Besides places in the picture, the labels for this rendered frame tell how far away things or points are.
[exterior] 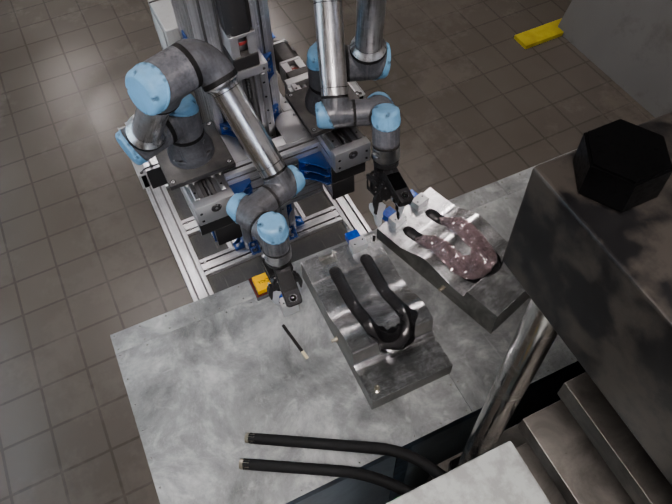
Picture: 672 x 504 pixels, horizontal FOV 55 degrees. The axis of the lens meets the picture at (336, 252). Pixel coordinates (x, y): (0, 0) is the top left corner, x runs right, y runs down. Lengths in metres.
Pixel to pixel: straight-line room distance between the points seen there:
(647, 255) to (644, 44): 3.40
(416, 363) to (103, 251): 1.93
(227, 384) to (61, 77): 2.83
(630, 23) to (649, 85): 0.37
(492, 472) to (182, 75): 1.08
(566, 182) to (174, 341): 1.50
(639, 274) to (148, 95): 1.17
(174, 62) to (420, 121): 2.31
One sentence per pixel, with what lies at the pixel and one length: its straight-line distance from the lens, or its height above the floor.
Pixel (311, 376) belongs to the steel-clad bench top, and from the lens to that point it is 1.94.
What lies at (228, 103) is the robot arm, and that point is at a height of 1.48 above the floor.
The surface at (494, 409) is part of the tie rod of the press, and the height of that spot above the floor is 1.34.
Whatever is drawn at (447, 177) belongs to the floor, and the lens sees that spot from 3.45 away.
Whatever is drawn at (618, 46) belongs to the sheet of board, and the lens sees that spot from 4.21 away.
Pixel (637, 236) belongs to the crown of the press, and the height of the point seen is 2.00.
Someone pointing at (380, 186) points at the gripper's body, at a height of 1.19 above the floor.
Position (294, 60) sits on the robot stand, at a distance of 2.54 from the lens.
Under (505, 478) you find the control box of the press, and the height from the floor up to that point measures 1.47.
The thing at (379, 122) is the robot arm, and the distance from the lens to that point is 1.71.
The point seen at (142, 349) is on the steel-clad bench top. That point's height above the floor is 0.80.
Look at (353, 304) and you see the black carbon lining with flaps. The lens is 1.95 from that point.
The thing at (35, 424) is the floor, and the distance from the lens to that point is 3.03.
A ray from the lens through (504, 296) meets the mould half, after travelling 1.98.
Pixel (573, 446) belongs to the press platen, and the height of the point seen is 1.29.
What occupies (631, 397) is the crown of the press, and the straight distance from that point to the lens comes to 0.83.
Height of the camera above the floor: 2.57
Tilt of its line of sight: 55 degrees down
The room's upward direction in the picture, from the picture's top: 3 degrees counter-clockwise
